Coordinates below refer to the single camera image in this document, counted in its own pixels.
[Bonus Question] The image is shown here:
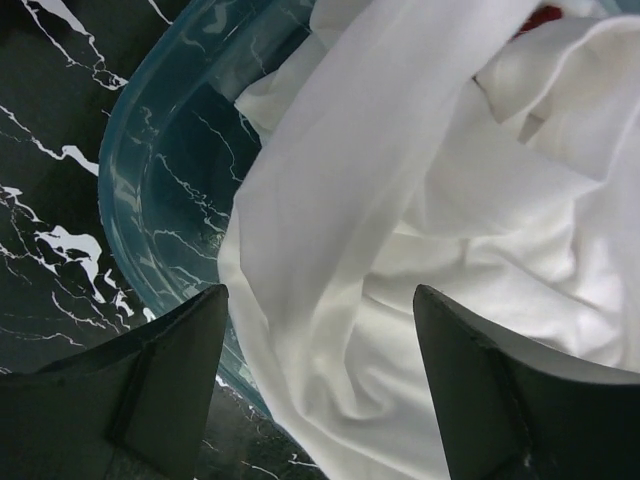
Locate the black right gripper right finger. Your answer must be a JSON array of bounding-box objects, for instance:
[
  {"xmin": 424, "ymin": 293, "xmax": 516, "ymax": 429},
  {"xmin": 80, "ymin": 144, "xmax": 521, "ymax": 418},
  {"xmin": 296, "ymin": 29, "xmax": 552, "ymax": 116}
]
[{"xmin": 413, "ymin": 285, "xmax": 639, "ymax": 479}]

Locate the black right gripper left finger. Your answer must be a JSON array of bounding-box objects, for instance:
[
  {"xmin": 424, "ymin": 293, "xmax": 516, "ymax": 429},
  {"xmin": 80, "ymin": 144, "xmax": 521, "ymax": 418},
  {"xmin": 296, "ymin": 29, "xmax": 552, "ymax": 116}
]
[{"xmin": 1, "ymin": 285, "xmax": 228, "ymax": 479}]

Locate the white printed t shirt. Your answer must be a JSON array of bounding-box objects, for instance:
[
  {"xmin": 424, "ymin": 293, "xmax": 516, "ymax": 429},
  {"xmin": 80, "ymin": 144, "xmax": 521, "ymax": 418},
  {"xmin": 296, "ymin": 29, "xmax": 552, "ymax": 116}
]
[{"xmin": 218, "ymin": 1, "xmax": 639, "ymax": 479}]

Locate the clear blue plastic bin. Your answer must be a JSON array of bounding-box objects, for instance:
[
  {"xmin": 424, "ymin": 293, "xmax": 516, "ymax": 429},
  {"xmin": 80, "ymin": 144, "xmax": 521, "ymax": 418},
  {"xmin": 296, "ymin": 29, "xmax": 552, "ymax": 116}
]
[{"xmin": 98, "ymin": 0, "xmax": 321, "ymax": 421}]

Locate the dark red t shirt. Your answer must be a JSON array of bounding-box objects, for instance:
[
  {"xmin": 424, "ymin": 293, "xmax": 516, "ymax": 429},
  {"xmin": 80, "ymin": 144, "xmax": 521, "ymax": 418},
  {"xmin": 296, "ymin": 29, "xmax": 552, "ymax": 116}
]
[{"xmin": 511, "ymin": 3, "xmax": 564, "ymax": 39}]

